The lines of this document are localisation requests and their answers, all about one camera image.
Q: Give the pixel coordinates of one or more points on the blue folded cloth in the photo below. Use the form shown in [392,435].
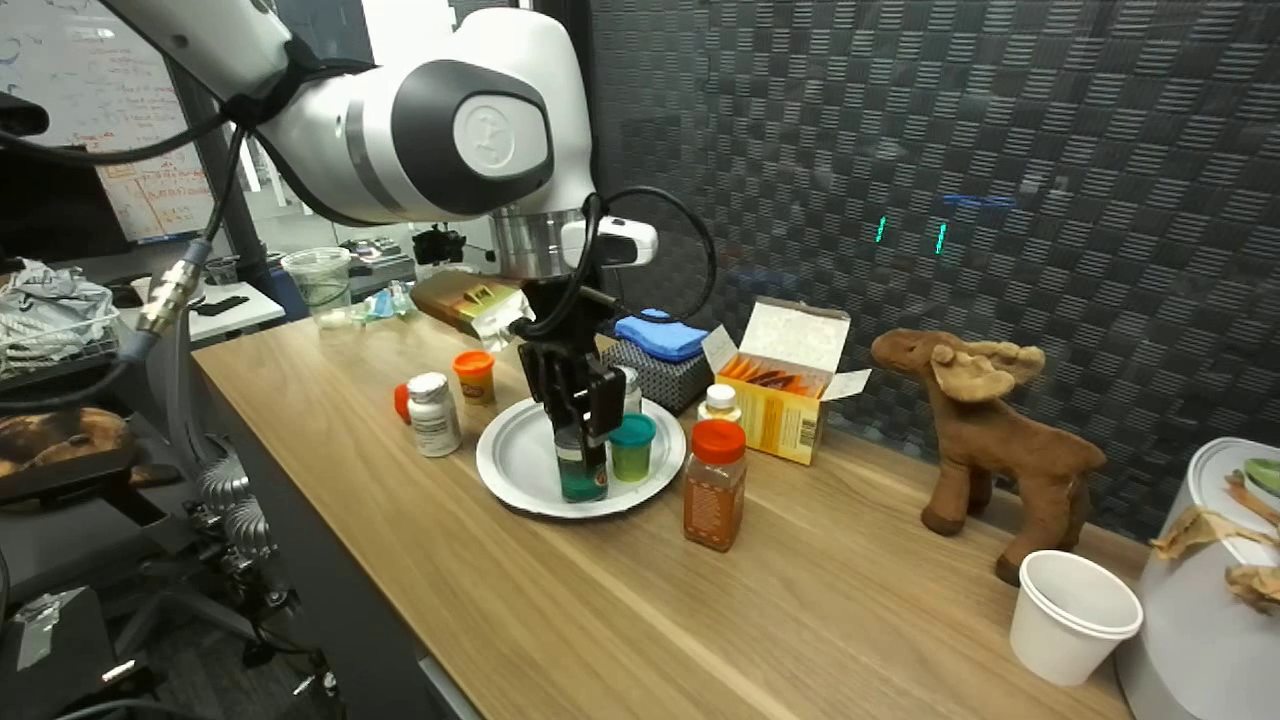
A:
[663,334]

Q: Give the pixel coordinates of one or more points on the white paper plate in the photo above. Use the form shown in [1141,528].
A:
[514,464]

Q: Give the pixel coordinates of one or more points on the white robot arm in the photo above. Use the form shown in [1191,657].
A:
[442,132]

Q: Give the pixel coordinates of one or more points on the clear plastic bag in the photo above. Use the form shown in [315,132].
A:
[379,305]

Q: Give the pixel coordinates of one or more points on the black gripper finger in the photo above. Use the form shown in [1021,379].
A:
[607,401]
[558,423]

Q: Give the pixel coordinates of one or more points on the green tin can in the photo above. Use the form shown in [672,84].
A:
[582,478]

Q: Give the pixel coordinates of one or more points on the small black device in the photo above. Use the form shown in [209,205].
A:
[439,245]

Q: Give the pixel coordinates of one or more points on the brown patterned cushion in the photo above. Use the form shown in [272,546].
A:
[52,435]

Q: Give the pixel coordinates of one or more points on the teal lid dough tub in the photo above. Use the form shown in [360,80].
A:
[632,451]

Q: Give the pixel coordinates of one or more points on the brown moose plush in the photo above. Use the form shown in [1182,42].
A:
[1001,446]

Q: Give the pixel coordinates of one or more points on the orange spice bottle red lid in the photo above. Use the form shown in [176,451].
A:
[712,501]

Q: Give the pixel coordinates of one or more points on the orange lid dough tub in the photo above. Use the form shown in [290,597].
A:
[474,379]

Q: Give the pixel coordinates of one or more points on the black metal stand pole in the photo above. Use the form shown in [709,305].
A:
[232,213]

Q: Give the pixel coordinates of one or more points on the pile of gray clothes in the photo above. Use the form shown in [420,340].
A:
[52,323]

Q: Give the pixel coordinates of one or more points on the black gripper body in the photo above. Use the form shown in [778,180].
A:
[561,334]

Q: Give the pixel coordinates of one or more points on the gray foam block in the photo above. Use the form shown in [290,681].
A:
[665,380]

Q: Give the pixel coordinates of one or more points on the open yellow cardboard box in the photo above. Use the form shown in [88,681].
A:
[781,412]

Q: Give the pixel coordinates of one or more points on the white paper cup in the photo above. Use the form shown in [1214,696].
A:
[1064,626]

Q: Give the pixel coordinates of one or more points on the translucent plastic container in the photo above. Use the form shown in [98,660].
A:
[316,276]

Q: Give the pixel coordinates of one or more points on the large white bucket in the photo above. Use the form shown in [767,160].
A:
[1203,641]

